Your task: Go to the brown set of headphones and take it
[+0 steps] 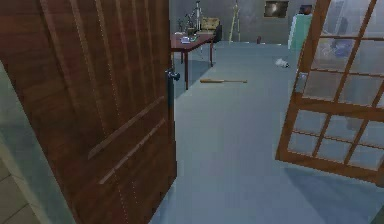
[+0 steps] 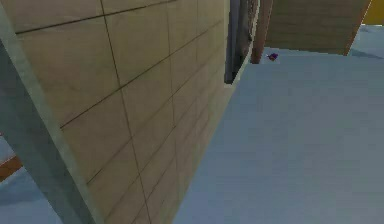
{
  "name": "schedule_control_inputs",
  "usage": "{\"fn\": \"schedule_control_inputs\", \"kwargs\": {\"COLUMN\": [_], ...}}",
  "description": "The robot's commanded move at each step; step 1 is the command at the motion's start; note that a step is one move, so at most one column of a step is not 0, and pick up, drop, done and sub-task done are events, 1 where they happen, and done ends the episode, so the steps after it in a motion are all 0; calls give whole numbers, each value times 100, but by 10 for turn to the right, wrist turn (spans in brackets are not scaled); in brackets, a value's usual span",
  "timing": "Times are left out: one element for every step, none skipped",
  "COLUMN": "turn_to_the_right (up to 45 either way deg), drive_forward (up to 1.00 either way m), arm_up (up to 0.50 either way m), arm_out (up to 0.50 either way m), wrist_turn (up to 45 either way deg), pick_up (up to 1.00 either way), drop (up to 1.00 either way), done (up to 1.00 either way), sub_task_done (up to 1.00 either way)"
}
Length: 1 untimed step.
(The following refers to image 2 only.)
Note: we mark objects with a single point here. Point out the brown wooden door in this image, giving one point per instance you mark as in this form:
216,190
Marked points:
310,26

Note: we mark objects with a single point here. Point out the tan wooden cupboard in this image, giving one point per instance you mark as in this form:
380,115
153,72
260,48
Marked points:
126,100

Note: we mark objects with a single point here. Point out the dark grey tall panel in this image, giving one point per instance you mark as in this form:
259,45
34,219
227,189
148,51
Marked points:
238,36

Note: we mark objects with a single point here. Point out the small purple object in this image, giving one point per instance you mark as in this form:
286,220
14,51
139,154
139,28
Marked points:
273,56

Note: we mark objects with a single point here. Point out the yellow cupboard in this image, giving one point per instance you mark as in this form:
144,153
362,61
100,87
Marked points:
375,11

